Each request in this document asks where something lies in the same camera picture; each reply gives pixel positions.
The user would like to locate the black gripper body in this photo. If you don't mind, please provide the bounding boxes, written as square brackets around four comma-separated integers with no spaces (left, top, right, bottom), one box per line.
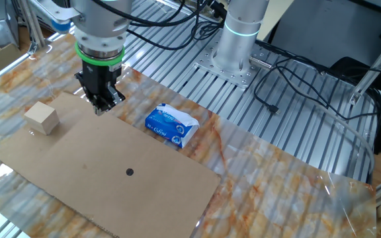
[74,62,120,97]

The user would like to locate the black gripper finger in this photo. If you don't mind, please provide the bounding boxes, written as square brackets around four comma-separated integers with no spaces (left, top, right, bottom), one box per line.
[103,85,126,112]
[83,86,105,117]

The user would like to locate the light wooden cube block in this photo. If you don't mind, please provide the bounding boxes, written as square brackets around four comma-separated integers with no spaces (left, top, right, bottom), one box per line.
[23,101,60,136]

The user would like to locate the brown cardboard sheet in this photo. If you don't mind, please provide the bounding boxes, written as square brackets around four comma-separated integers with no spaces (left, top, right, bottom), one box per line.
[0,91,222,238]

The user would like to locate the blue white tissue pack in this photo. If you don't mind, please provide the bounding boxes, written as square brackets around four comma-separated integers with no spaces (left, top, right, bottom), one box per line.
[144,102,200,149]

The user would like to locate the beige panel board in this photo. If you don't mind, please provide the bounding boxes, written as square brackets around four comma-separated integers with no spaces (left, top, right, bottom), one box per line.
[256,0,296,41]

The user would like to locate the marble pattern plastic mat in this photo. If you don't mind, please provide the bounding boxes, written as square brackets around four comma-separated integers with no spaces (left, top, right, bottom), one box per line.
[0,32,378,238]

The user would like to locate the green flange ring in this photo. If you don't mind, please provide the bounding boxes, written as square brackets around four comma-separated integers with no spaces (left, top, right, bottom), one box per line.
[74,42,126,67]

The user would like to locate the silver wrist camera bar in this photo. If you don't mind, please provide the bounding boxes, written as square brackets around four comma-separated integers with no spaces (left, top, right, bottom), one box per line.
[28,0,79,34]

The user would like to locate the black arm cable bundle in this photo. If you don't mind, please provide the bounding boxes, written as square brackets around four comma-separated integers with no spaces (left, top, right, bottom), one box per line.
[91,0,228,52]

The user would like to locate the aluminium frame rail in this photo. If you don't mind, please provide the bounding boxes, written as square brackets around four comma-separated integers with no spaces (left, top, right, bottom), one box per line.
[0,49,34,92]

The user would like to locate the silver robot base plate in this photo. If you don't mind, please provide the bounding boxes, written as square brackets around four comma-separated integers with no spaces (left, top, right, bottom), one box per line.
[193,41,273,89]

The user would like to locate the silver cable connector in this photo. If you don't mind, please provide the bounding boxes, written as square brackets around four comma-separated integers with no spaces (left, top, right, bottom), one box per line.
[248,55,274,71]

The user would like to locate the thick black cable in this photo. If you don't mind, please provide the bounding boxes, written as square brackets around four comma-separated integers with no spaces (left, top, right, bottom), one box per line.
[255,39,332,74]

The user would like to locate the thin black plug cable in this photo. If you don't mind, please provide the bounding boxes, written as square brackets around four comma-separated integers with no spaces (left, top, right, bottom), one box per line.
[253,61,381,122]

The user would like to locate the grey hose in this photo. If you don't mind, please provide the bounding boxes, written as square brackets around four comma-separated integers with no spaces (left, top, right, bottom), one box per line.
[289,95,376,176]

